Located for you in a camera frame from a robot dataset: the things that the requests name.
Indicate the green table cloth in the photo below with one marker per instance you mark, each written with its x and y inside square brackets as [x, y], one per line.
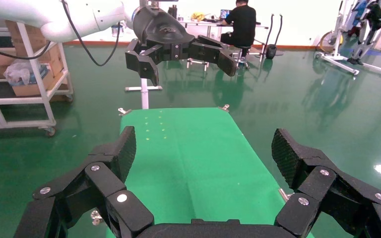
[193, 164]

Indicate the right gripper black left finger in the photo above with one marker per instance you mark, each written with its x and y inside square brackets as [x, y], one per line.
[101, 184]

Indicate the seated person in black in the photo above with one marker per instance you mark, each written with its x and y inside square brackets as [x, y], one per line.
[243, 23]

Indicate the yellow object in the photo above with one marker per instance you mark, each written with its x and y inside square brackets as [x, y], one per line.
[197, 16]

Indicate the black bottle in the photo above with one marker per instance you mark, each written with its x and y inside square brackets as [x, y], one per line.
[173, 11]

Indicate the brown cardboard box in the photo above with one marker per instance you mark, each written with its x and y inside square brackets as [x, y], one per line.
[41, 36]
[29, 90]
[54, 59]

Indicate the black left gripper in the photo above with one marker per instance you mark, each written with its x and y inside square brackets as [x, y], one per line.
[164, 33]

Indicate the white metal shelf cart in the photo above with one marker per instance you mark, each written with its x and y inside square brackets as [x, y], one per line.
[13, 100]

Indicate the white desk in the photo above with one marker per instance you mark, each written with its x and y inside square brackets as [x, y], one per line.
[207, 23]

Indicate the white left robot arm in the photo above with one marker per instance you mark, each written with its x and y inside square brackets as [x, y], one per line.
[46, 16]

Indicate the black blue hanging robot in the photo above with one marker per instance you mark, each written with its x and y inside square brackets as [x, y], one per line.
[374, 16]

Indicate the yellow wheel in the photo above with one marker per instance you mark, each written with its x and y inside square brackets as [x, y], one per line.
[325, 42]

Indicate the white metal frame stand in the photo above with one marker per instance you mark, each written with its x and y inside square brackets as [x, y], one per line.
[340, 26]

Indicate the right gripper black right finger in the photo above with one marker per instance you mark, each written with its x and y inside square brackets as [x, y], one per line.
[322, 184]

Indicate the white post stand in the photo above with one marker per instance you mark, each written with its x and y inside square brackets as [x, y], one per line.
[144, 98]

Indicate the clear plastic bag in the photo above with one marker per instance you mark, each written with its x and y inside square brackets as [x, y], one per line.
[19, 74]

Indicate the silver binder clip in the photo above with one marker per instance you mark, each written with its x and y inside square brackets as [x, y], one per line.
[123, 111]
[225, 107]
[95, 217]
[284, 194]

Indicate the metal stool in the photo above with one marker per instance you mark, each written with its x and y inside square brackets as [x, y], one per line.
[243, 49]

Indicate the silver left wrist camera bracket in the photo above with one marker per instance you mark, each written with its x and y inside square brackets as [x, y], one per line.
[147, 3]

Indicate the open laptop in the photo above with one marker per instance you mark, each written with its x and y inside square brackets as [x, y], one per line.
[225, 13]

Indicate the white bucket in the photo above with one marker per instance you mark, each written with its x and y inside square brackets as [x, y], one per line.
[115, 30]

